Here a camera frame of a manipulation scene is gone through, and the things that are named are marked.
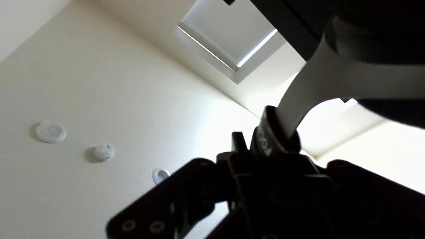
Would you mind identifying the white smoke detector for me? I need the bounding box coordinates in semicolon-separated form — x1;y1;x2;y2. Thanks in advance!
92;143;117;164

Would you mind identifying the round white ceiling light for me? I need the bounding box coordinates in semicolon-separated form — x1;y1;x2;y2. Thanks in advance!
33;120;69;145

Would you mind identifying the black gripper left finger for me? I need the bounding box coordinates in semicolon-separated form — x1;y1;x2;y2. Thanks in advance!
105;132;259;239

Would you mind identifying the small white ceiling fixture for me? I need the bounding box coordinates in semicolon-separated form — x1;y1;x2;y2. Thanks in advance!
152;168;172;186

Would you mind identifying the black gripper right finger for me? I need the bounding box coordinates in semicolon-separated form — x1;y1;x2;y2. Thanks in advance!
265;152;425;239

